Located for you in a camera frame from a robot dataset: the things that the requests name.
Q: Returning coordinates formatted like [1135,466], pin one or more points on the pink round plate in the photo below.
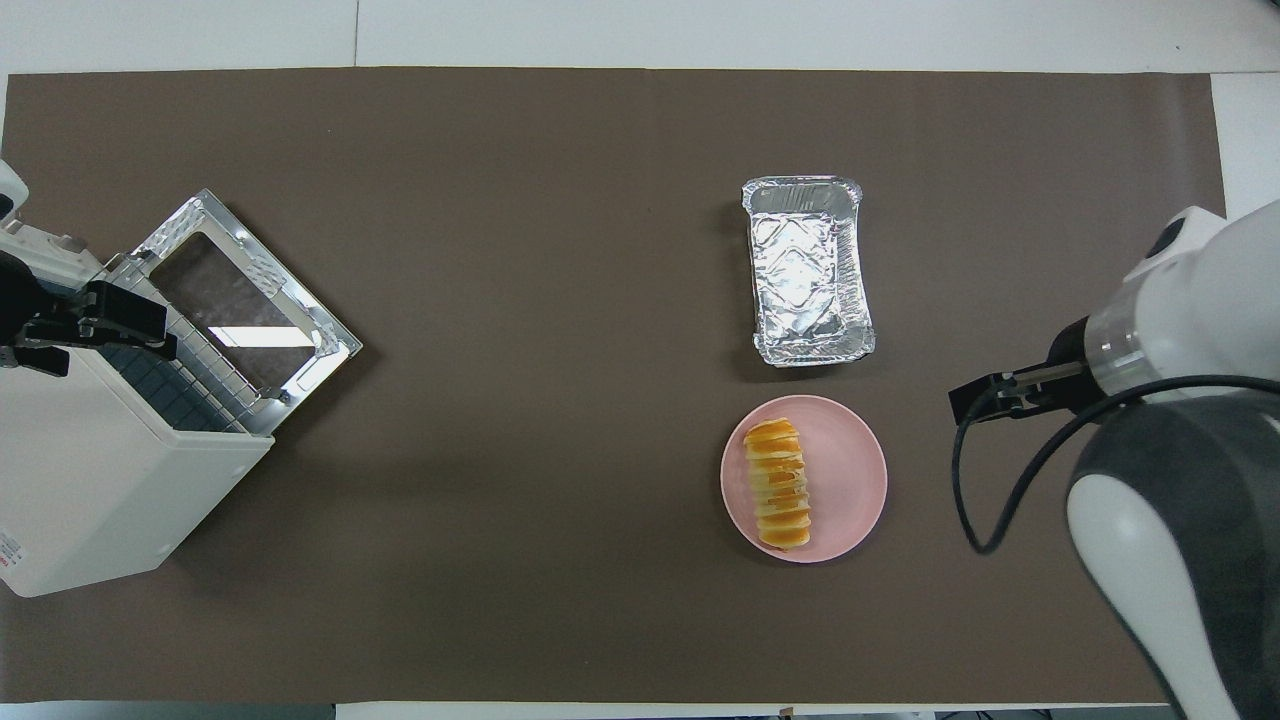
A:
[845,480]

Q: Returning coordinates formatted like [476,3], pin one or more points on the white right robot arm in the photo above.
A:
[1190,480]

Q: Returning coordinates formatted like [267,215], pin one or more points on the aluminium foil tray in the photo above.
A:
[808,280]

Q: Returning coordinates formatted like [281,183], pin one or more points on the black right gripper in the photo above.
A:
[1070,370]

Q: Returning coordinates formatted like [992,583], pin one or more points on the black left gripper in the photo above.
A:
[25,300]

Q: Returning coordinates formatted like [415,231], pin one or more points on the white toaster oven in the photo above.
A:
[90,480]

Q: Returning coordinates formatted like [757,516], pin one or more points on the sliced golden bread loaf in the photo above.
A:
[778,485]

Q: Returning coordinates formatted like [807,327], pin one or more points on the brown table mat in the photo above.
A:
[560,300]

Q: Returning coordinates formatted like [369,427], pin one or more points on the chrome glass oven door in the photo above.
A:
[250,300]

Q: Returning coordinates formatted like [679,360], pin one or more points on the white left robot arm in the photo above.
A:
[40,245]

